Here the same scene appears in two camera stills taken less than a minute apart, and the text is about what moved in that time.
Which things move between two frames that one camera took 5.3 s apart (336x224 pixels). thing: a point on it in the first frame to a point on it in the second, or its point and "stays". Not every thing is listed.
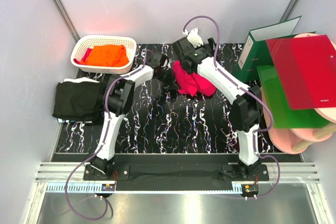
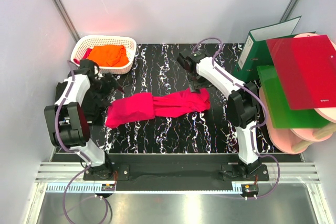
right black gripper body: [210, 42] to [196, 82]
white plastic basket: [104, 54] stays
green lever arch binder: [256, 52] stays
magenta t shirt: [191, 83] to [125, 108]
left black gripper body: [165, 76] to [102, 87]
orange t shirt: [106, 55] stays
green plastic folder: [281, 116] stays
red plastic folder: [306, 68] stays
